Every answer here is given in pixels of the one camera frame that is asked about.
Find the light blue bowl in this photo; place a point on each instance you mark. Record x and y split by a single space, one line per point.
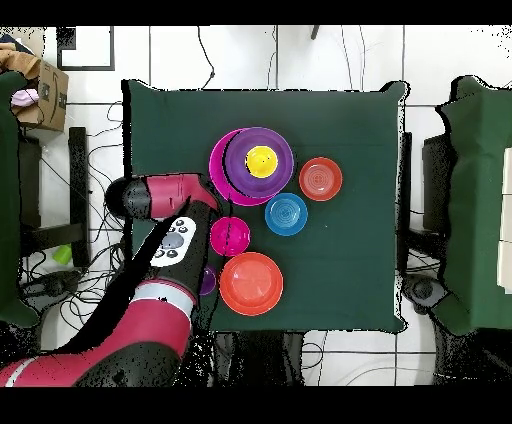
286 214

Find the large purple bowl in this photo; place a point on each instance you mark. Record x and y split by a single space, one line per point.
240 176

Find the yellow cup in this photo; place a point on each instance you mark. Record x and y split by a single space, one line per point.
261 162

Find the large pink bowl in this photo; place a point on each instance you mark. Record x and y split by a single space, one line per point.
218 168

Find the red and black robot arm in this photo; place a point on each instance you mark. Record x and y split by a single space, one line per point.
152 320

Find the white box stack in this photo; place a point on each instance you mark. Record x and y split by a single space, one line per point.
506 220

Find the small red bowl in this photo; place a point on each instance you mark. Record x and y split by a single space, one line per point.
236 236

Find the small orange-red bowl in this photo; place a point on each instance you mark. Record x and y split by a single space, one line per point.
320 179

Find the large orange bowl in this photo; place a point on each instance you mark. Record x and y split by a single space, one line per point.
250 284

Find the purple cup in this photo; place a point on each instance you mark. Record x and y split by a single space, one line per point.
208 280

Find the dark green table cloth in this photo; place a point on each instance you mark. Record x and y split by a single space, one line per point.
340 260
476 200
8 200

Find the black stand base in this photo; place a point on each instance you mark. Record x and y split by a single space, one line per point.
424 290

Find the black rod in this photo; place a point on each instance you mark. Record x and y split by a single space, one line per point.
315 32

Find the small green floor cup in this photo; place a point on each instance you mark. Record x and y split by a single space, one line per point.
62 255

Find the black stand with knob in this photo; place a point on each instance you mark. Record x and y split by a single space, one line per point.
44 286

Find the cardboard box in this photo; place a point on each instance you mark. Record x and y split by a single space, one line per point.
52 104

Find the pink item in box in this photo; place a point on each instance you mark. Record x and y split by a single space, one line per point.
24 97

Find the brown crumpled paper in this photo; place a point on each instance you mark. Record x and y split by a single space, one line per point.
16 60

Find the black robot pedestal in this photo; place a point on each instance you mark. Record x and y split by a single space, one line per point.
260 356

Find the black square floor frame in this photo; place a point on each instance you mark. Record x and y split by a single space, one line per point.
86 69

